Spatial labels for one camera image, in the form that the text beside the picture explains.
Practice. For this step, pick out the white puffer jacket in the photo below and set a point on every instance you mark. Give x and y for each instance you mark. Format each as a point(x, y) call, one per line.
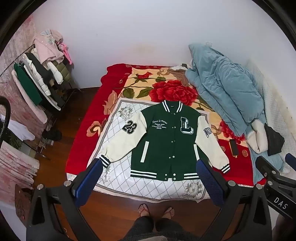
point(38, 77)

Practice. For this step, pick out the white fleece cloth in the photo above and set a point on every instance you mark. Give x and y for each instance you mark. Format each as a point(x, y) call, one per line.
point(259, 139)

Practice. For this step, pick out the white puffer sleeve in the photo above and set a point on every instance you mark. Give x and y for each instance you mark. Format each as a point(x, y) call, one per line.
point(56, 74)

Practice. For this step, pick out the black cloth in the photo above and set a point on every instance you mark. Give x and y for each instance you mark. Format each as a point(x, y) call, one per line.
point(274, 140)

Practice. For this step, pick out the black curved tube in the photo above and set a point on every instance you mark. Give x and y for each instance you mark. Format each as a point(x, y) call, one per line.
point(6, 115)

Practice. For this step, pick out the white checked floral sheet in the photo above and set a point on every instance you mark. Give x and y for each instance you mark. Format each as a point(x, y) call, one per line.
point(120, 166)

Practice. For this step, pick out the black phone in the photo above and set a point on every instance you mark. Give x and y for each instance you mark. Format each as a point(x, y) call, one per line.
point(233, 148)

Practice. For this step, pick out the person's foot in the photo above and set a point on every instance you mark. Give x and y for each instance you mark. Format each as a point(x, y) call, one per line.
point(168, 212)
point(144, 210)

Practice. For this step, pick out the green and cream varsity jacket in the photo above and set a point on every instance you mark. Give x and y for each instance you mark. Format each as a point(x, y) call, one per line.
point(161, 148)

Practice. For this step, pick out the pale pink garment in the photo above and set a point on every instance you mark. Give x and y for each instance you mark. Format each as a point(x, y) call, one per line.
point(47, 49)

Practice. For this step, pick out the light blue quilt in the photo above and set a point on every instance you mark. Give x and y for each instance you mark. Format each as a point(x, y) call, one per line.
point(226, 88)

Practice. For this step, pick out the metal clothes rack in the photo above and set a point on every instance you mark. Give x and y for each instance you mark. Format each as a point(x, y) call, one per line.
point(49, 120)

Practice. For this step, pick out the white textured bedspread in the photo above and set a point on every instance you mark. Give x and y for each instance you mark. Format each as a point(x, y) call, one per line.
point(277, 104)

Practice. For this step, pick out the pink folded fabric stack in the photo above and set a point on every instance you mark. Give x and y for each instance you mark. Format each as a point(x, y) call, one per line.
point(16, 162)

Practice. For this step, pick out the olive puffer jacket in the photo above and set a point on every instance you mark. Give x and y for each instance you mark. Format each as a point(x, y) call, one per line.
point(64, 73)

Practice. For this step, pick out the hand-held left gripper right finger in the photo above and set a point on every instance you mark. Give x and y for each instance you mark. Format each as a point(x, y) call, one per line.
point(209, 183)

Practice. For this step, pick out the bright pink garment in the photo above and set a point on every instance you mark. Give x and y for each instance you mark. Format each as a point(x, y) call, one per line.
point(66, 54)

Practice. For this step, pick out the person's left leg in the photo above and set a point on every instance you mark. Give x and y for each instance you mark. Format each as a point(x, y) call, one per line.
point(140, 228)

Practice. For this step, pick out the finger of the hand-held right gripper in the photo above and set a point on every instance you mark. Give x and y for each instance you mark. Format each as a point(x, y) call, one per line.
point(263, 165)
point(291, 160)

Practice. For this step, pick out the red floral blanket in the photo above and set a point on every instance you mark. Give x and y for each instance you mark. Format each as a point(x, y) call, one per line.
point(92, 115)

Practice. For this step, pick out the brown patterned bag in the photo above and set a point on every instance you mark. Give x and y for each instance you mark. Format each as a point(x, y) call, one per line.
point(23, 201)

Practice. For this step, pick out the person's leg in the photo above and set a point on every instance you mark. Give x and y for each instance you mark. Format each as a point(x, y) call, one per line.
point(140, 228)
point(171, 229)

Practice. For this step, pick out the dark green hanging garment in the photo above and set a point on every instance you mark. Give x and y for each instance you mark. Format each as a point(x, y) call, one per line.
point(26, 82)

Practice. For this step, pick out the person's left foot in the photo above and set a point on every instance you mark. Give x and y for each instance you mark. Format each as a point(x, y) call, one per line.
point(144, 210)

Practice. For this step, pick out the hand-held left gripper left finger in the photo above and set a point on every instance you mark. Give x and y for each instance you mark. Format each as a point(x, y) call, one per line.
point(89, 182)

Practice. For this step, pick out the pink patterned curtain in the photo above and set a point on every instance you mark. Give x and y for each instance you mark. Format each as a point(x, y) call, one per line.
point(16, 58)

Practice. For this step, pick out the person's right leg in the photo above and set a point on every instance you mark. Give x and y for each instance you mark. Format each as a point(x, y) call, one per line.
point(171, 229)

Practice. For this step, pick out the person's right foot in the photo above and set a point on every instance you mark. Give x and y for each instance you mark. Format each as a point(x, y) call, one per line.
point(168, 212)

